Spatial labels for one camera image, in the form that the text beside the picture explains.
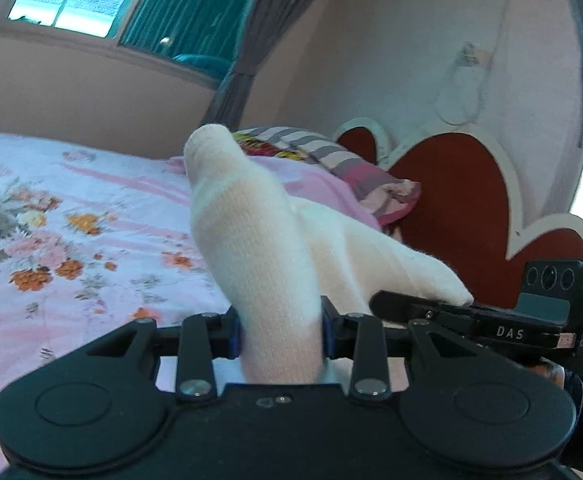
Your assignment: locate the wall socket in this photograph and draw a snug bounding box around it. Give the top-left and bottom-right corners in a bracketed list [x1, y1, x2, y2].
[458, 42, 491, 67]

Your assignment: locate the floral bed sheet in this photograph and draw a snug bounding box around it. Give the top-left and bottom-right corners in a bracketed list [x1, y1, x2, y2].
[0, 127, 407, 480]

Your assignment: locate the white wall cable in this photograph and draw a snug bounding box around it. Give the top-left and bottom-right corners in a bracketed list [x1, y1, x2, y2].
[432, 0, 517, 127]

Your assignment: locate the red heart-shaped headboard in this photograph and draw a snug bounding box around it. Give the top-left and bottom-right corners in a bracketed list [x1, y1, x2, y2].
[331, 117, 583, 311]

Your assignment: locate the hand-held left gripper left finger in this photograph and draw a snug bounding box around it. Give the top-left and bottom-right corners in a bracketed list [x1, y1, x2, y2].
[86, 306, 243, 404]

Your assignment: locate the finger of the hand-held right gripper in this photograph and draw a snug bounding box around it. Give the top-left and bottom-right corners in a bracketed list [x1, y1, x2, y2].
[369, 289, 478, 332]

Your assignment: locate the teal curtain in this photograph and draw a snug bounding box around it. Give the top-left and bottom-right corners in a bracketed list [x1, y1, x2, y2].
[120, 0, 258, 82]

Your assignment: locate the person's right hand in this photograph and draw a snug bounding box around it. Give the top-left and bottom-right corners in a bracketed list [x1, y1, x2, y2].
[538, 359, 568, 389]

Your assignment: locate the white knitted sock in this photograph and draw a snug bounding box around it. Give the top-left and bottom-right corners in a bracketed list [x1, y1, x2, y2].
[184, 123, 475, 387]

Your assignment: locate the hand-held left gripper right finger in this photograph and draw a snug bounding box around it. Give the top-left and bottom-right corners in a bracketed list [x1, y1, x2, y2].
[320, 295, 478, 404]

